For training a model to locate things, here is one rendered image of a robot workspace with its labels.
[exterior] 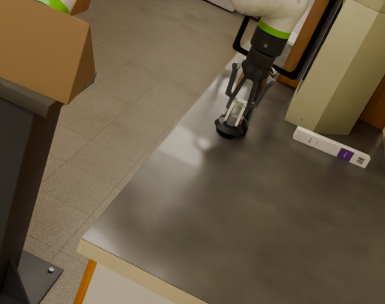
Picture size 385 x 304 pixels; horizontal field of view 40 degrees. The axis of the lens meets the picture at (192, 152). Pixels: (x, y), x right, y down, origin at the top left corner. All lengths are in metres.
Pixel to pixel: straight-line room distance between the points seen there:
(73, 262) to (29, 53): 1.15
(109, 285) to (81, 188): 1.69
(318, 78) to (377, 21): 0.26
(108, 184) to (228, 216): 1.63
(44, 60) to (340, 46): 0.97
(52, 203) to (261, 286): 1.64
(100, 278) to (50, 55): 0.64
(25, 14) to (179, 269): 0.77
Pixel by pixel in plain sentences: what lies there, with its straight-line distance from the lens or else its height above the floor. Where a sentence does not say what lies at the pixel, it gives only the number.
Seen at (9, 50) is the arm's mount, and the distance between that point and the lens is 1.53.
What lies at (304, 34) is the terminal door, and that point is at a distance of 2.20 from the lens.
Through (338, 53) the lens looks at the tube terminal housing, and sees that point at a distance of 1.89.
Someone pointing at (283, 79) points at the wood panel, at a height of 0.96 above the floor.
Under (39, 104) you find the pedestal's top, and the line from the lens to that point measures 1.50.
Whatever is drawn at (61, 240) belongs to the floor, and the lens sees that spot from 2.48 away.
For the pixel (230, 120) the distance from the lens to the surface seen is 1.56.
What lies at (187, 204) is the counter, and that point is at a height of 0.94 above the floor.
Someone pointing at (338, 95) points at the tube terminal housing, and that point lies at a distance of 1.95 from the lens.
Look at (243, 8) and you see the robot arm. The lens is 1.34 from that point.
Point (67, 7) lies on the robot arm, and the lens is 1.62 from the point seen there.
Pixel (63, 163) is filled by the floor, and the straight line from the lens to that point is 2.94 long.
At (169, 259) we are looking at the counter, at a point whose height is 0.94.
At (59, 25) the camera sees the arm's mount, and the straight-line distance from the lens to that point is 1.44.
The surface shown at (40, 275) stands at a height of 0.01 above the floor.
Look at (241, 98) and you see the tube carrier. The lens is 1.64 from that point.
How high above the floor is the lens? 1.66
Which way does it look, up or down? 29 degrees down
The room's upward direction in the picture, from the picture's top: 23 degrees clockwise
